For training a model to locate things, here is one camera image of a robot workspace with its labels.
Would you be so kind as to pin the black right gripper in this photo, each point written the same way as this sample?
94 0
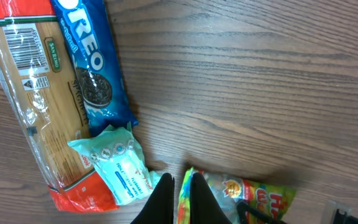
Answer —
342 217

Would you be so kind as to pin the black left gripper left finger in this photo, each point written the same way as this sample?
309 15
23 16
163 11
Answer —
159 207

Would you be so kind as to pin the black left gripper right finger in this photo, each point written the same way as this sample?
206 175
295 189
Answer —
204 208

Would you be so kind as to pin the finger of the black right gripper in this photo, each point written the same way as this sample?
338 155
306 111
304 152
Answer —
243 208

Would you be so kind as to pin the green snack packet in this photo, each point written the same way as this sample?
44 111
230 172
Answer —
271 200

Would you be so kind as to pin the teal snack packet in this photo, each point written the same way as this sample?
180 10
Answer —
118 159

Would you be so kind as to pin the blue Oreo cookie pack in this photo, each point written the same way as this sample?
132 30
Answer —
90 45

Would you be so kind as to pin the red snack packet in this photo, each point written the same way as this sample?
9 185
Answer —
40 83

